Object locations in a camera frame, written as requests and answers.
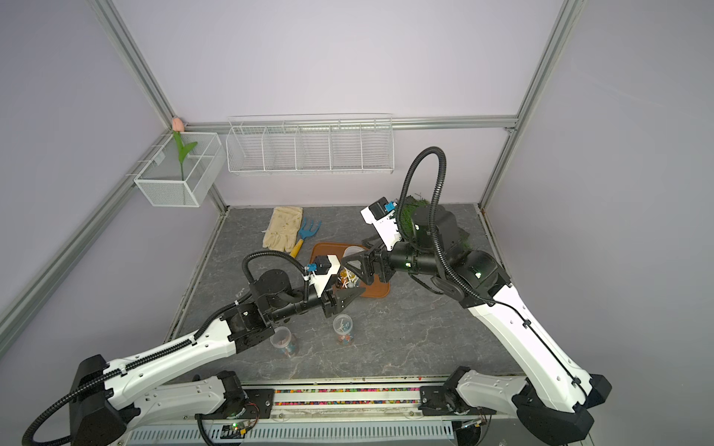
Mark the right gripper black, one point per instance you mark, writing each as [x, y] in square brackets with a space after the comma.
[378, 254]

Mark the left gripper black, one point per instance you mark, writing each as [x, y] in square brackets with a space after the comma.
[337, 303]

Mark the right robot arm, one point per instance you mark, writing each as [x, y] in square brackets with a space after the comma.
[554, 396]

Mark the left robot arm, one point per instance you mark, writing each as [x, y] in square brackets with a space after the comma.
[108, 399]

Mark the middle clear candy jar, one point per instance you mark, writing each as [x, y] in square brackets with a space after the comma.
[343, 327]

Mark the left clear plastic jar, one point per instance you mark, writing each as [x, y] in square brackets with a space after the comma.
[284, 340]

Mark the brown wooden tray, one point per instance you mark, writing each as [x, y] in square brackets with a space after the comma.
[376, 290]

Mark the blue yellow garden rake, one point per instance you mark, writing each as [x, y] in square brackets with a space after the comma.
[307, 230]

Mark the green artificial grass mat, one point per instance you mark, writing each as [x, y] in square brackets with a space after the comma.
[415, 226]

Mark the cream work glove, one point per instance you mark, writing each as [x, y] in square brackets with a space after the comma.
[282, 232]

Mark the pink artificial tulip flower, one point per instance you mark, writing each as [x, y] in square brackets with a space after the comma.
[183, 149]

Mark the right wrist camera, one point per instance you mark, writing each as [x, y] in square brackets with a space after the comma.
[381, 214]

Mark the white wire wall rack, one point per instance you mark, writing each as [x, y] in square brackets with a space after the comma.
[310, 143]

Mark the white mesh wall basket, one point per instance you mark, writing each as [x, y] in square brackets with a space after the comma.
[160, 181]

